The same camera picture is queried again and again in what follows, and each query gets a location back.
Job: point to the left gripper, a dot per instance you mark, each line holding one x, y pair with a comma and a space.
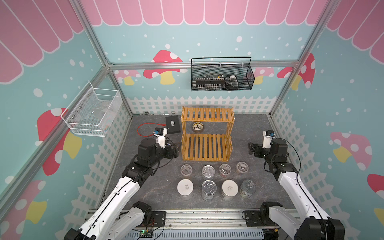
170, 155

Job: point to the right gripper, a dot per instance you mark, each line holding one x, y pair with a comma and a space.
252, 147

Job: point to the orange label seed jar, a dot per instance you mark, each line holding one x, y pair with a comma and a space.
186, 170

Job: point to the small clear seed jar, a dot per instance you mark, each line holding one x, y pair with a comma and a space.
242, 168

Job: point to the white lid green can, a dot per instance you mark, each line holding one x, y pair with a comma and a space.
185, 189

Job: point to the red label seed jar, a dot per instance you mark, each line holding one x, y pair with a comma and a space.
225, 170

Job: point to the wooden two-tier shelf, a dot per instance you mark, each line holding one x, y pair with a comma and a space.
207, 147

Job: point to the tall green label can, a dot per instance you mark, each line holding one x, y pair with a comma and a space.
209, 189

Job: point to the purple label sun can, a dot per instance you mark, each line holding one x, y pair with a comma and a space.
248, 188

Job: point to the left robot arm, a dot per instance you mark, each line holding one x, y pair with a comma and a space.
108, 222

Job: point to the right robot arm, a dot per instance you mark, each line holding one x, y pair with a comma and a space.
314, 223

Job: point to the black box device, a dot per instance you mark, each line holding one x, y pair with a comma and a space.
173, 125

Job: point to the brown tape roll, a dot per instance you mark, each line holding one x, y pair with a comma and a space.
198, 127

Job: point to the green circuit board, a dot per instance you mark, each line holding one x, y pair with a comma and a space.
146, 234

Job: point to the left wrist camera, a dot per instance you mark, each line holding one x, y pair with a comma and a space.
160, 134

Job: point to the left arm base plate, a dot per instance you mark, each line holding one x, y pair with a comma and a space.
155, 219

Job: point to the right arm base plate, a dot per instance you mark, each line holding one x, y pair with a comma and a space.
255, 219

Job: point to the white wire basket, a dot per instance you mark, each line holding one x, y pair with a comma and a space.
93, 112

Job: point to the black wire basket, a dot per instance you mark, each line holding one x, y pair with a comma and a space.
221, 74

